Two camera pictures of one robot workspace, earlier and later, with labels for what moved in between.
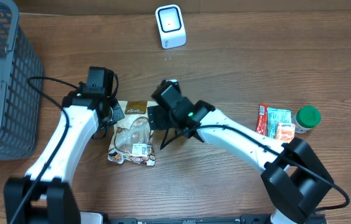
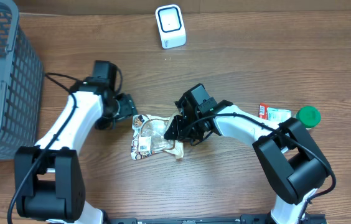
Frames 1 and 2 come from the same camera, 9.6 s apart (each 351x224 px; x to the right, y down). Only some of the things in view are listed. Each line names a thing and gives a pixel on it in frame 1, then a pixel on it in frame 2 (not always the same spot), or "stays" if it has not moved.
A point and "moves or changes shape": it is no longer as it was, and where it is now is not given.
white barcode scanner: [171, 25] stays
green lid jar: [307, 117] stays
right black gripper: [155, 117] -> [181, 121]
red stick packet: [262, 122] stays
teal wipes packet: [276, 116] stays
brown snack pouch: [132, 139] moves or changes shape
